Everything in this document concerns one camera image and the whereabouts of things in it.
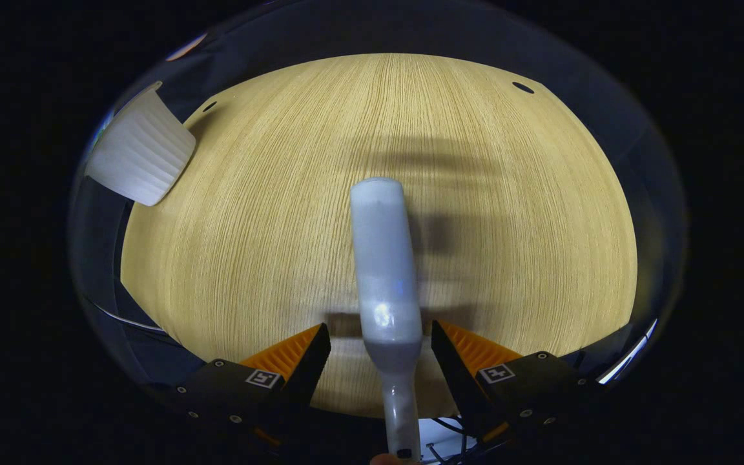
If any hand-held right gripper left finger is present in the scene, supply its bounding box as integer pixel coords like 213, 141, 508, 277
164, 323, 333, 450

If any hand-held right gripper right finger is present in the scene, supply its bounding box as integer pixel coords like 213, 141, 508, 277
431, 320, 605, 446

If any small white broom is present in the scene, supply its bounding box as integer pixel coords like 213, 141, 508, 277
349, 178, 424, 462

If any white ribbed garbage bin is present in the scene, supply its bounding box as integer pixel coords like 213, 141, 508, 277
85, 81, 197, 207

